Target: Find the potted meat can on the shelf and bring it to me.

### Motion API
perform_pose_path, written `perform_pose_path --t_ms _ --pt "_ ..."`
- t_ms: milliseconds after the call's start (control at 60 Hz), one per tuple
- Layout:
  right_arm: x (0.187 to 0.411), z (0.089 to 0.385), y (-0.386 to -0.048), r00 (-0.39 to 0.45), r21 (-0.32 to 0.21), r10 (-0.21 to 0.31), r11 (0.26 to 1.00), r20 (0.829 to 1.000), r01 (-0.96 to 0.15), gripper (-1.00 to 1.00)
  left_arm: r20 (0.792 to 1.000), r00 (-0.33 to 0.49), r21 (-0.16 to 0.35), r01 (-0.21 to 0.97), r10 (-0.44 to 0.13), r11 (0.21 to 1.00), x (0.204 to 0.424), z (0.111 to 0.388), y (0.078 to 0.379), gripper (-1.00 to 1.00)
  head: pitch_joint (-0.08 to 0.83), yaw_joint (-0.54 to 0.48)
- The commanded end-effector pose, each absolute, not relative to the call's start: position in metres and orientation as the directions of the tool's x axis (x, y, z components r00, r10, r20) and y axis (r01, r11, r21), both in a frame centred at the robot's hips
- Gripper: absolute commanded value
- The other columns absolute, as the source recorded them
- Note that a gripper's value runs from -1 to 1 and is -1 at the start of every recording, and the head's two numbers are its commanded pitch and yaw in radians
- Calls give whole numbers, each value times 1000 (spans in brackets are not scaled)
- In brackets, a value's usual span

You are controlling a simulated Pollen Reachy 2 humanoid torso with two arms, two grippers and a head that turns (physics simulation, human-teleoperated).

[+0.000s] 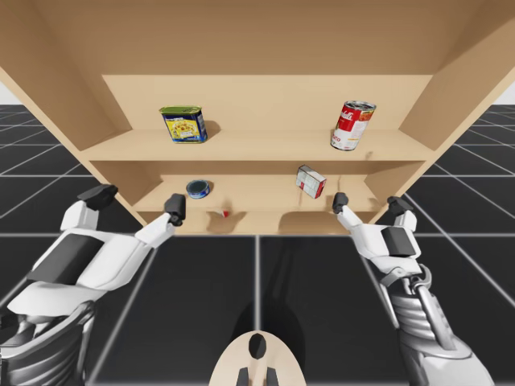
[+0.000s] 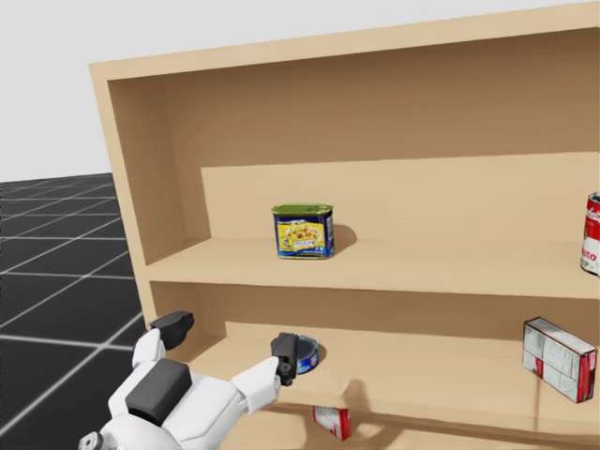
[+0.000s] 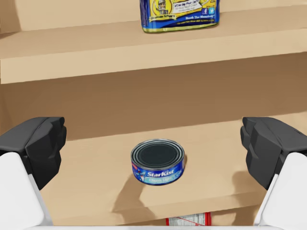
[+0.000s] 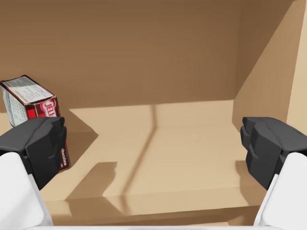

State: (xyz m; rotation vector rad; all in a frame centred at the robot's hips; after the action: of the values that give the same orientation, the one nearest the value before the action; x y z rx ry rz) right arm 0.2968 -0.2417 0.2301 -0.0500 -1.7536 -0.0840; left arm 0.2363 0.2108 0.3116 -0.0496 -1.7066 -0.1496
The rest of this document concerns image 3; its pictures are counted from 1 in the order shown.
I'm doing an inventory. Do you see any pale wooden shelf unit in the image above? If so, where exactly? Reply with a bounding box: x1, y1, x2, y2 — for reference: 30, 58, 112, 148
0, 0, 307, 227

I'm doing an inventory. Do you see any green and blue rectangular can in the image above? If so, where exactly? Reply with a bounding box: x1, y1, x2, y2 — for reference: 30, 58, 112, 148
139, 0, 220, 34

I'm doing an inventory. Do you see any blue flat can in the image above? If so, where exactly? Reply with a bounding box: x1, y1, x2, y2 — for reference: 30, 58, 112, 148
130, 138, 186, 186

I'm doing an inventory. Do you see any red and white carton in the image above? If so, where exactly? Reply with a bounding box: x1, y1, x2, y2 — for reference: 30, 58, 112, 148
165, 212, 213, 227

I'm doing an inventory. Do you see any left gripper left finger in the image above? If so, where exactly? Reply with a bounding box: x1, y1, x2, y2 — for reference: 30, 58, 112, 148
0, 116, 68, 226

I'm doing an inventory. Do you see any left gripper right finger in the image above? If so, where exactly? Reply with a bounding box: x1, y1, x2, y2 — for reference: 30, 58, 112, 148
240, 116, 307, 226

